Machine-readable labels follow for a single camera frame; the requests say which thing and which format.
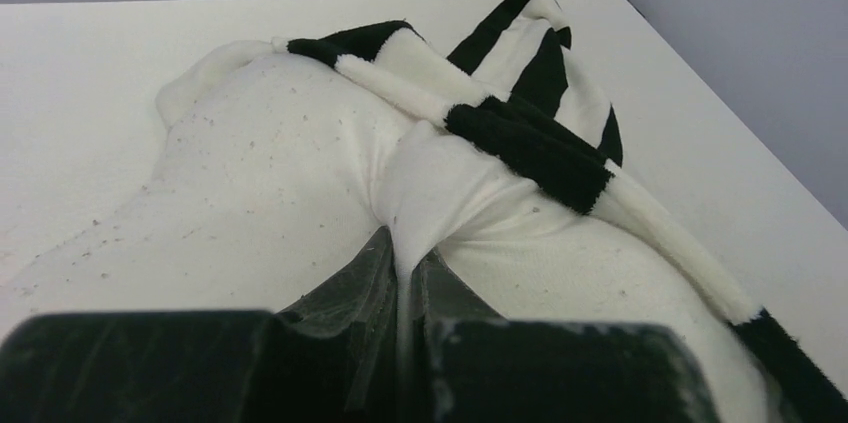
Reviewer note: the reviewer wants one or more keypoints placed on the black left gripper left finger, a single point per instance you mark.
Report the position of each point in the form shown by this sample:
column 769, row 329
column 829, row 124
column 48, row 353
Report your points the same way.
column 328, row 357

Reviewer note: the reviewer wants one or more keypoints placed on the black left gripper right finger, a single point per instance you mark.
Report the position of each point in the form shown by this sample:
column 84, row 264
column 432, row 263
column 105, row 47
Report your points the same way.
column 471, row 364

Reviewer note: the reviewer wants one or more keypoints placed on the white pillow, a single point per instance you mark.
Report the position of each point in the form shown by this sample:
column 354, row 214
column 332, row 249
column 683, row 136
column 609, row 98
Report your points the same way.
column 275, row 176

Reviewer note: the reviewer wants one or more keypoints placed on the black white striped pillowcase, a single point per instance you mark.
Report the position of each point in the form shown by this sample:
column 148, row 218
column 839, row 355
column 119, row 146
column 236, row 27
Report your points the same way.
column 513, row 91

